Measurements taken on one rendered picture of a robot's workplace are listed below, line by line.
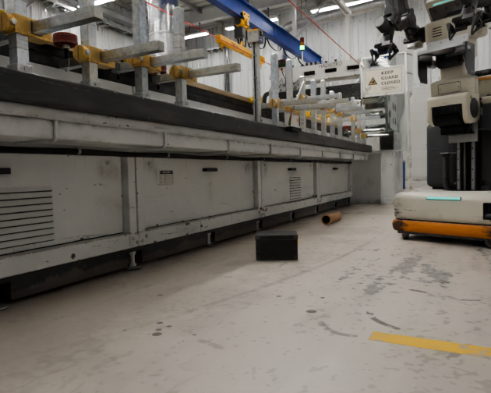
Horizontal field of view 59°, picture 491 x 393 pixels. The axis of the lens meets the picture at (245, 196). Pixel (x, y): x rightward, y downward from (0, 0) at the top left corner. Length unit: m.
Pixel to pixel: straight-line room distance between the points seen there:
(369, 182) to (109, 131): 4.34
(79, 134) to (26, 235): 0.40
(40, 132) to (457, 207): 2.00
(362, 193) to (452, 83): 3.14
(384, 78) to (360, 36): 7.03
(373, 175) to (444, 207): 3.06
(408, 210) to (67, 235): 1.82
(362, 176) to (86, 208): 4.25
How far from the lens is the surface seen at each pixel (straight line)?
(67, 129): 1.47
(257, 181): 2.99
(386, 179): 5.41
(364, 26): 12.49
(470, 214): 2.52
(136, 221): 1.97
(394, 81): 5.46
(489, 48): 11.99
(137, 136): 1.70
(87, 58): 1.54
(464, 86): 2.63
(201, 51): 1.63
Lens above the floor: 0.41
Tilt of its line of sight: 3 degrees down
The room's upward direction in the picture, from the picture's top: 1 degrees counter-clockwise
